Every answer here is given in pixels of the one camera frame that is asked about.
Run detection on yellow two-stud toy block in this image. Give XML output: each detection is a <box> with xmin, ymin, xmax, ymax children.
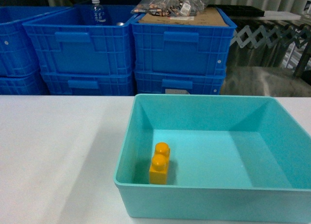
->
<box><xmin>149</xmin><ymin>142</ymin><xmax>171</xmax><ymax>185</ymax></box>

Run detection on light teal plastic box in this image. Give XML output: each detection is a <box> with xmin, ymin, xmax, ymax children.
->
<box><xmin>114</xmin><ymin>94</ymin><xmax>311</xmax><ymax>223</ymax></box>

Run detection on blue crate lower right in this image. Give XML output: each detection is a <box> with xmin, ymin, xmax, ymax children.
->
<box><xmin>134</xmin><ymin>71</ymin><xmax>225</xmax><ymax>95</ymax></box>

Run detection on blue crate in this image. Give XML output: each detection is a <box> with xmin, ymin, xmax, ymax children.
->
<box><xmin>41</xmin><ymin>72</ymin><xmax>135</xmax><ymax>96</ymax></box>
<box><xmin>23</xmin><ymin>4</ymin><xmax>135</xmax><ymax>75</ymax></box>
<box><xmin>0</xmin><ymin>6</ymin><xmax>66</xmax><ymax>77</ymax></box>
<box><xmin>0</xmin><ymin>69</ymin><xmax>50</xmax><ymax>95</ymax></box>
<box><xmin>134</xmin><ymin>71</ymin><xmax>225</xmax><ymax>95</ymax></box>
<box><xmin>132</xmin><ymin>8</ymin><xmax>237</xmax><ymax>76</ymax></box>

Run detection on blue crate upper right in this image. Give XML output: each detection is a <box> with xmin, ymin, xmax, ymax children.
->
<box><xmin>132</xmin><ymin>8</ymin><xmax>237</xmax><ymax>76</ymax></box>

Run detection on blue crate lower middle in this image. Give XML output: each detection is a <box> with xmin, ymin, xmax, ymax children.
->
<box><xmin>41</xmin><ymin>72</ymin><xmax>135</xmax><ymax>96</ymax></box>

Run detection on clear bag of parts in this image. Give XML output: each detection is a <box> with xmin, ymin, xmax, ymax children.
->
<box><xmin>131</xmin><ymin>0</ymin><xmax>209</xmax><ymax>17</ymax></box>

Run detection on brown cardboard sheet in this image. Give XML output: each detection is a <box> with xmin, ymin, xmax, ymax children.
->
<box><xmin>138</xmin><ymin>7</ymin><xmax>229</xmax><ymax>27</ymax></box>

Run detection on clear plastic water bottle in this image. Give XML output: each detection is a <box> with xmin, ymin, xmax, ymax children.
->
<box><xmin>91</xmin><ymin>0</ymin><xmax>107</xmax><ymax>26</ymax></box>

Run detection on blue crate upper middle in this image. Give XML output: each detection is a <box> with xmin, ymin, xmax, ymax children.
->
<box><xmin>23</xmin><ymin>4</ymin><xmax>135</xmax><ymax>75</ymax></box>

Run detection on black tray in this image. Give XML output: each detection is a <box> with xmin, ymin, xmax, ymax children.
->
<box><xmin>218</xmin><ymin>5</ymin><xmax>265</xmax><ymax>17</ymax></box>

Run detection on blue crate lower left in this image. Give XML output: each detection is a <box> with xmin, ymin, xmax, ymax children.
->
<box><xmin>0</xmin><ymin>69</ymin><xmax>50</xmax><ymax>95</ymax></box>

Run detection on expandable roller conveyor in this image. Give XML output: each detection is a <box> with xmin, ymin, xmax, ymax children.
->
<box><xmin>230</xmin><ymin>24</ymin><xmax>311</xmax><ymax>49</ymax></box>

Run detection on blue crate upper left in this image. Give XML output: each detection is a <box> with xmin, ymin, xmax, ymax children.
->
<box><xmin>0</xmin><ymin>6</ymin><xmax>66</xmax><ymax>77</ymax></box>

